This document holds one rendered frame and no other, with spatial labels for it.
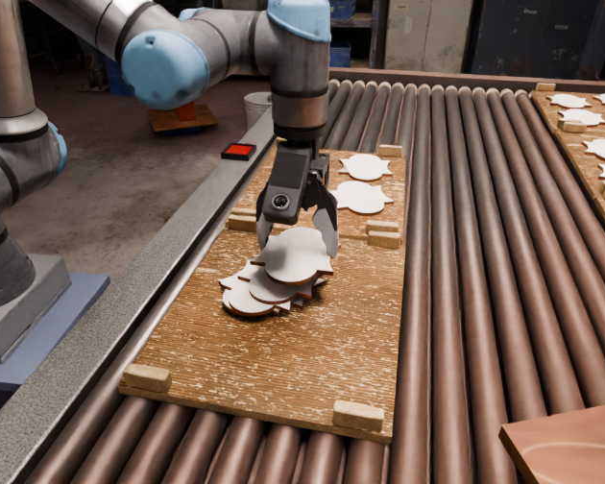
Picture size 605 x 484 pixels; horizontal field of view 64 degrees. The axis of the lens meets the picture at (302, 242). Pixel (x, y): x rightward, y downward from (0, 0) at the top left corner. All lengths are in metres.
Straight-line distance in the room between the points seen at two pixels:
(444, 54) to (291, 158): 4.97
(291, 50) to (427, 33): 4.93
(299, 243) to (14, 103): 0.48
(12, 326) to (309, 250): 0.48
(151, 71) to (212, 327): 0.38
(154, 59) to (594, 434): 0.54
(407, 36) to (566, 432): 5.14
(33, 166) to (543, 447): 0.80
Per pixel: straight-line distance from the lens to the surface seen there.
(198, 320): 0.75
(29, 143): 0.89
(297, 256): 0.73
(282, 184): 0.63
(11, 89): 0.87
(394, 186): 1.12
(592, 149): 1.48
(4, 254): 0.88
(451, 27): 5.54
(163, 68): 0.51
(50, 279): 0.95
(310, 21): 0.61
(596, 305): 0.92
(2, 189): 0.87
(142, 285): 0.88
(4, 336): 0.88
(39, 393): 0.75
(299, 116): 0.63
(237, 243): 0.91
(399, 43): 5.51
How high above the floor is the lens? 1.43
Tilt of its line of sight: 33 degrees down
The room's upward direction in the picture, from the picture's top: straight up
